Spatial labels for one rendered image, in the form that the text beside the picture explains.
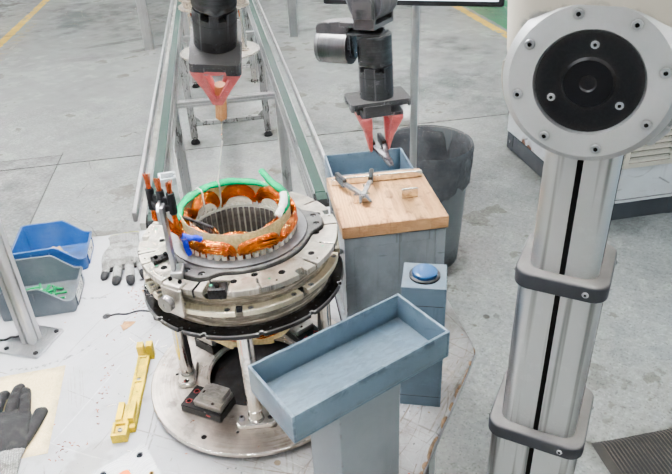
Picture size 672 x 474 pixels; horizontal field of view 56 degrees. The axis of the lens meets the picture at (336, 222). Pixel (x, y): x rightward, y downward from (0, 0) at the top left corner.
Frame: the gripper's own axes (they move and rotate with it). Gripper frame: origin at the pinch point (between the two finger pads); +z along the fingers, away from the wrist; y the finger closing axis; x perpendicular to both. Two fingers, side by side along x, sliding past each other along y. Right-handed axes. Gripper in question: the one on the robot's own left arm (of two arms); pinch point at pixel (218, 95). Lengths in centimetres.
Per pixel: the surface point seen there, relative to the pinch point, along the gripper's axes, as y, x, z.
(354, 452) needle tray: 42, 19, 25
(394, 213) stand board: 0.8, 30.0, 24.7
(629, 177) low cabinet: -121, 182, 141
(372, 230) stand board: 4.3, 25.7, 25.1
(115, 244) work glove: -29, -29, 72
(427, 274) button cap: 16.8, 32.2, 20.6
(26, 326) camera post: 3, -39, 57
